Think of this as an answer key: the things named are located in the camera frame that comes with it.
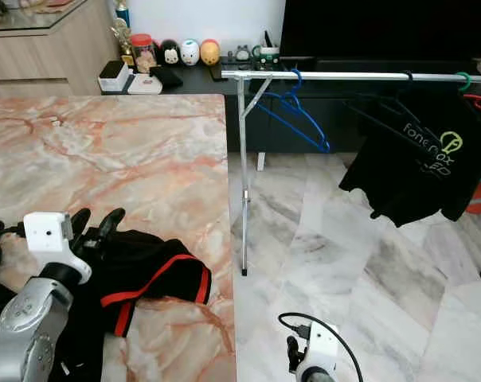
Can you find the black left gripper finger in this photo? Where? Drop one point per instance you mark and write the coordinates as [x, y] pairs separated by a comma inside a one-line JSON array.
[[111, 224], [81, 223]]

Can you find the black polo shirt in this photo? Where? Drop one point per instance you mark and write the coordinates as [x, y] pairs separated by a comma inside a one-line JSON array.
[[416, 183], [153, 263]]

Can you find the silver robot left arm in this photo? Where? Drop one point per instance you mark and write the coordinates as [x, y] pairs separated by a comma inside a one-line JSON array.
[[33, 326]]

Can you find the blue plastic hanger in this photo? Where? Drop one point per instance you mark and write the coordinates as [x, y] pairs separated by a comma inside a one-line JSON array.
[[310, 123]]

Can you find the green plastic hanger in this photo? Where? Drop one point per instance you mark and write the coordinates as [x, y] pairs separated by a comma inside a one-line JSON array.
[[462, 78]]

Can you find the white flat box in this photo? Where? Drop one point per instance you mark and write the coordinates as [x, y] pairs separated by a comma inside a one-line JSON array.
[[143, 86]]

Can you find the white box black lid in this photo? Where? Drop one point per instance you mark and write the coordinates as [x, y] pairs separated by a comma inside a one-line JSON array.
[[115, 79]]

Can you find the black wallet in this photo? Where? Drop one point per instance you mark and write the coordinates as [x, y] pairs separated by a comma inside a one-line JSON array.
[[167, 77]]

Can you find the light wooden cabinet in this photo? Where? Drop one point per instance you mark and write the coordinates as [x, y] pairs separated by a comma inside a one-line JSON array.
[[41, 64]]

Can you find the red-lidded clear jar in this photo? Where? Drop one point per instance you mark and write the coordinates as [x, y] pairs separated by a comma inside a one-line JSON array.
[[142, 56]]

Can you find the black white egg toy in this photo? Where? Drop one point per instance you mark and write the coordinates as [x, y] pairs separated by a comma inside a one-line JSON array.
[[170, 54]]

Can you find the black phone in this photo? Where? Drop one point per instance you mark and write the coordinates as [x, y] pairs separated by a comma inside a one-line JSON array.
[[218, 73]]

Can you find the gold trophy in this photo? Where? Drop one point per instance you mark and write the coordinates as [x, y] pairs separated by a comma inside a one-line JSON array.
[[121, 36]]

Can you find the small grey figurine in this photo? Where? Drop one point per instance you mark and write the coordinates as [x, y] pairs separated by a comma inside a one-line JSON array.
[[239, 54]]

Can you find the blue trophy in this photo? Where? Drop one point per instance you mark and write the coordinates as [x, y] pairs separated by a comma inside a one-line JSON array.
[[122, 9]]

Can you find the green white cup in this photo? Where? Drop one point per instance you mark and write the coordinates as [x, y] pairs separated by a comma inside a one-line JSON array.
[[268, 56]]

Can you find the black television console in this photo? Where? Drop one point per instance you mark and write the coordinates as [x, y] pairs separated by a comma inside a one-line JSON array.
[[320, 91]]

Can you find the silver metal clothes rack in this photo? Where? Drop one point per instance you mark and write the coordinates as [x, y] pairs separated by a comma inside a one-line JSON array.
[[352, 77]]

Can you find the black flat-screen television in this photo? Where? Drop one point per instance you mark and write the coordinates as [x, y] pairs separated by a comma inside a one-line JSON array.
[[376, 28]]

